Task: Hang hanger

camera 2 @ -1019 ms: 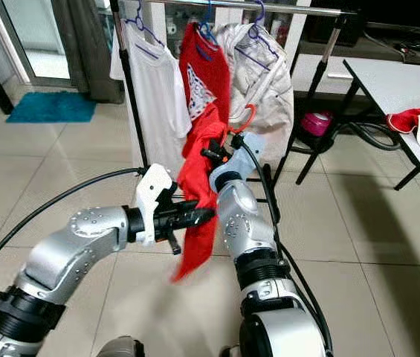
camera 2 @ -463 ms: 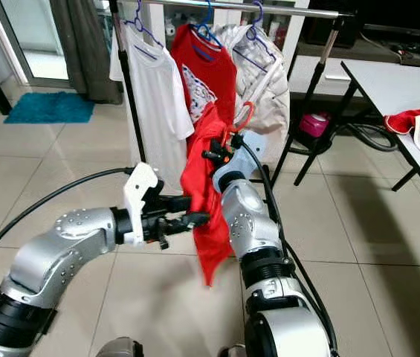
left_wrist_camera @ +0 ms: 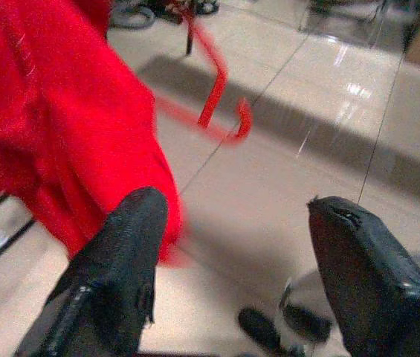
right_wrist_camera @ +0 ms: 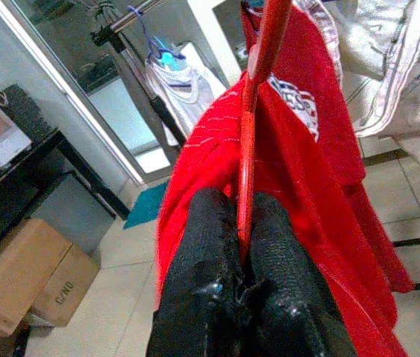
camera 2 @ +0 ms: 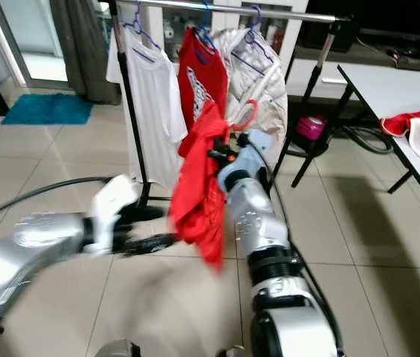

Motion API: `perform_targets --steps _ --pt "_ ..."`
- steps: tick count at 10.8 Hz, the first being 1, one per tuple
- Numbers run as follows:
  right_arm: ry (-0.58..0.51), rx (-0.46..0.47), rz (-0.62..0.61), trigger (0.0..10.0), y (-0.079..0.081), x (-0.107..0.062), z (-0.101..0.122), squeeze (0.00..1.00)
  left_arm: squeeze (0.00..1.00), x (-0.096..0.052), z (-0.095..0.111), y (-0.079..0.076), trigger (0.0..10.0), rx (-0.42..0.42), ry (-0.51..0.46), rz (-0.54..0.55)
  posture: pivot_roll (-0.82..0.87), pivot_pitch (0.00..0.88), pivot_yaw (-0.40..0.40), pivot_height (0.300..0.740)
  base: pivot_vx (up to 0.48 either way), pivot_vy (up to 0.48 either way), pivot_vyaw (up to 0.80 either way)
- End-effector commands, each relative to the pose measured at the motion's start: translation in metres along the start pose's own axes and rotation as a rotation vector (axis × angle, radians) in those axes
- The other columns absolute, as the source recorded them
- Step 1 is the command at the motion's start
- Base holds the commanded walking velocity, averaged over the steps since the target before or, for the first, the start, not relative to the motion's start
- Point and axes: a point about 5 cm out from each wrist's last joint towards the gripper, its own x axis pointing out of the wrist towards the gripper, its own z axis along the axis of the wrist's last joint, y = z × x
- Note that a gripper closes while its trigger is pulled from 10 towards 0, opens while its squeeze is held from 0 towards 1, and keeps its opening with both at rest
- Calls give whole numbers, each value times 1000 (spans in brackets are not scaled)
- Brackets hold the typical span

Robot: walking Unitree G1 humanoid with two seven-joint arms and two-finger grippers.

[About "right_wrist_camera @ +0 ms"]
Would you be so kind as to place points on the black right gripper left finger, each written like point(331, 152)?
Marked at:
point(202, 279)

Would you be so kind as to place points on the black low cabinet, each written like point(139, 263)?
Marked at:
point(9, 186)

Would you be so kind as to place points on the dark grey textured box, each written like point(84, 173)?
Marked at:
point(27, 115)

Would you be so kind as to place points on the glass sliding door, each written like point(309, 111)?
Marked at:
point(83, 93)

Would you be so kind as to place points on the plain red shirt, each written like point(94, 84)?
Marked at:
point(209, 148)

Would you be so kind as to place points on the white jacket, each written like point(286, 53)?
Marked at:
point(399, 74)

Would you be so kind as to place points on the plain cardboard box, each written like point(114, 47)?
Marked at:
point(16, 267)

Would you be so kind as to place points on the red shirt with printed logo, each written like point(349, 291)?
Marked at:
point(306, 56)

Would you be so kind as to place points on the cardboard box with black print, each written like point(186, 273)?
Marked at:
point(68, 286)

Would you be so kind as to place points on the white sleeveless shirt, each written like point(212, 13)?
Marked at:
point(180, 85)

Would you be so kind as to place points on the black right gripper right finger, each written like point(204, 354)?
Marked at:
point(287, 297)

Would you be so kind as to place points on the purple hanger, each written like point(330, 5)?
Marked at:
point(145, 28)

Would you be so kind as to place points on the red hanger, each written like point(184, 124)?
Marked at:
point(265, 56)

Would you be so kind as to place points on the teal floor mat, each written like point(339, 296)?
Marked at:
point(144, 208)

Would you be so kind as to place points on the white glass door cabinet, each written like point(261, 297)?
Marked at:
point(202, 22)

